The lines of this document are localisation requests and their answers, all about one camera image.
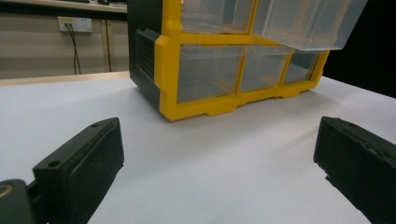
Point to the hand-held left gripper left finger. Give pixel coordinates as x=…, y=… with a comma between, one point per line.
x=84, y=168

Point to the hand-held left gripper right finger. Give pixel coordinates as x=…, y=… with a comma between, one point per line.
x=364, y=165

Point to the yellow black drawer cabinet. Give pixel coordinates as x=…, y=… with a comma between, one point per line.
x=168, y=62

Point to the clear plastic drawer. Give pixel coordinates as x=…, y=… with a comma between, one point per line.
x=308, y=21
x=264, y=67
x=214, y=15
x=208, y=73

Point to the white wall socket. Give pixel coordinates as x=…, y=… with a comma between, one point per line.
x=81, y=25

